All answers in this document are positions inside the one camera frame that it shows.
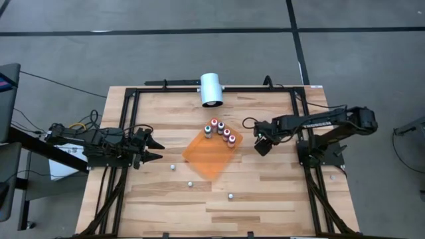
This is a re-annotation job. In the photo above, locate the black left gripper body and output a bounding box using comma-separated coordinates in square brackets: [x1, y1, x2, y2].
[132, 139, 149, 170]

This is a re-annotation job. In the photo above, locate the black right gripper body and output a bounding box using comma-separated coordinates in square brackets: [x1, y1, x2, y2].
[255, 119, 279, 140]

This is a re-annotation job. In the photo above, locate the translucent orange plastic tray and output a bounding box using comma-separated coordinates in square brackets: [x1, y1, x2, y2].
[181, 119, 244, 182]

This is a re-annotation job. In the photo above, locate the flat black bar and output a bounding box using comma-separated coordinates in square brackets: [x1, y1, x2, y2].
[144, 78, 202, 87]

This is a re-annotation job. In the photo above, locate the white cylinder tube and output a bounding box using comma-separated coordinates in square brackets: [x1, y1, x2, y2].
[197, 72, 225, 108]

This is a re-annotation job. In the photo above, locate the white paper sheet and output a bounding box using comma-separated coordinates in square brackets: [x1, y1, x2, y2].
[48, 142, 88, 182]

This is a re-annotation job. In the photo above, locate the black desk beam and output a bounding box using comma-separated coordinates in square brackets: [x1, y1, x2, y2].
[6, 127, 90, 173]

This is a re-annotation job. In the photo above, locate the dark grey monitor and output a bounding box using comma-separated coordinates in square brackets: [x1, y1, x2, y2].
[0, 62, 21, 143]
[0, 142, 23, 222]

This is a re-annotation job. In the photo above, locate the grey furniture piece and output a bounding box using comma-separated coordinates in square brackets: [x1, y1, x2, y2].
[394, 115, 425, 137]

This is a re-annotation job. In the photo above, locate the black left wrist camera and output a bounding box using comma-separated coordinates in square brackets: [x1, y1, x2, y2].
[134, 127, 149, 142]

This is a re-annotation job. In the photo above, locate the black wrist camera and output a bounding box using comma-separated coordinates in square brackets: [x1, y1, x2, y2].
[134, 127, 149, 142]
[254, 135, 274, 157]

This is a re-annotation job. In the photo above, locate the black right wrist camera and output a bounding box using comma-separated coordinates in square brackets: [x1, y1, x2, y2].
[254, 135, 274, 157]

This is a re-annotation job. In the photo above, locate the black left wrist camera cable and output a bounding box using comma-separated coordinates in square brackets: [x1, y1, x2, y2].
[124, 123, 154, 137]

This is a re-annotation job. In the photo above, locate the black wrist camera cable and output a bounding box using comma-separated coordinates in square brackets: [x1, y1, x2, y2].
[124, 123, 154, 137]
[241, 116, 259, 131]

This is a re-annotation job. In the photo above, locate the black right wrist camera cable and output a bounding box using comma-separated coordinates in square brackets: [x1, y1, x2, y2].
[241, 116, 259, 131]

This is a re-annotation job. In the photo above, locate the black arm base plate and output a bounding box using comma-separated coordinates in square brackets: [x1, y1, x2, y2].
[86, 145, 135, 169]
[297, 139, 346, 167]

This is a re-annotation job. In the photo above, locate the black aluminium table frame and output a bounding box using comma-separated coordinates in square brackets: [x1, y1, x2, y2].
[76, 85, 363, 239]

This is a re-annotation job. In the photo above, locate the black table cable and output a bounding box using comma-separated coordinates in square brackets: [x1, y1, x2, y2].
[263, 75, 348, 110]

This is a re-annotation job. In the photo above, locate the black cable bundle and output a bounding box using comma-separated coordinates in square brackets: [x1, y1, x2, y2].
[11, 108, 112, 140]

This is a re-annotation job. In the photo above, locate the thin black floor cable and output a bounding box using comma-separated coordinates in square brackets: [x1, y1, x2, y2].
[392, 128, 425, 174]
[19, 70, 108, 99]

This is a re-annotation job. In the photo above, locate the black stand post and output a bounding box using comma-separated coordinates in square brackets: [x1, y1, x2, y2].
[18, 151, 37, 232]

